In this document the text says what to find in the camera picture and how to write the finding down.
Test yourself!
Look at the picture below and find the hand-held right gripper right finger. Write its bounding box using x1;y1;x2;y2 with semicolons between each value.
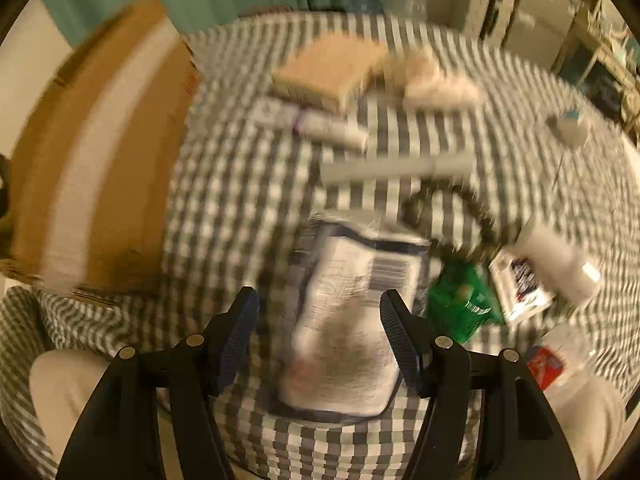
379;289;583;480

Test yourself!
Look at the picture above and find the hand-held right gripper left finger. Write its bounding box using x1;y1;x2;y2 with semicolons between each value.
56;286;261;480

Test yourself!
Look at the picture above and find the clear packet with white label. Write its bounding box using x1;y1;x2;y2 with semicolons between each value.
277;212;432;418

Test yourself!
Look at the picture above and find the plain white tube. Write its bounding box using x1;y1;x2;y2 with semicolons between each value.
320;154;472;186

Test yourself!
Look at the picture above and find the brown cardboard box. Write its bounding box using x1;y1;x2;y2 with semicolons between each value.
9;0;201;297

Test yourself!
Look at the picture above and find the tan rectangular box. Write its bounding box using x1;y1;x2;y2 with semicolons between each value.
271;35;390;113

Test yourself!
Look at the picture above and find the green packet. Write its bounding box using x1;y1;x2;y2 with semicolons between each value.
425;257;505;343

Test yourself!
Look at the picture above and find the white card with blue print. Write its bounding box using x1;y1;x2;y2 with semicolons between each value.
489;252;556;325

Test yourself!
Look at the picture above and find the grey checkered cloth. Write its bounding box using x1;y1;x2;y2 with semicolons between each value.
0;10;640;480

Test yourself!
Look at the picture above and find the clear bottle with red label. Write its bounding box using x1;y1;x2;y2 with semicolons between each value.
525;322;601;396

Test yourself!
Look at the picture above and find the white plastic bottle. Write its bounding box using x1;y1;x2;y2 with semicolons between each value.
515;221;602;308

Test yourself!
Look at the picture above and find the person's left leg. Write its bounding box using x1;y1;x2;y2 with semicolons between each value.
29;349;168;480

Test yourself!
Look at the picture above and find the person's leg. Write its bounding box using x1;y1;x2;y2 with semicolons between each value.
547;374;630;480
29;349;168;480

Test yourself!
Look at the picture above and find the person's right leg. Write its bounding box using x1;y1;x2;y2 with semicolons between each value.
547;374;630;480

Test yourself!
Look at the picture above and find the white tube with purple band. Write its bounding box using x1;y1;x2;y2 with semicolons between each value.
252;100;370;151

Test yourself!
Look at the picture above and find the white ribbed suitcase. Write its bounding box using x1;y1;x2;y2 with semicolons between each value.
432;0;521;47

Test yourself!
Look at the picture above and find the cluttered shelf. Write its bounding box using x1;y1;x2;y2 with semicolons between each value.
552;0;640;128

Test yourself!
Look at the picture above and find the white cabinet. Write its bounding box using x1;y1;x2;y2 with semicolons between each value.
502;0;588;73

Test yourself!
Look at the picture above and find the dark braided bracelet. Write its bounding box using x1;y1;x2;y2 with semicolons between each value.
402;180;516;263

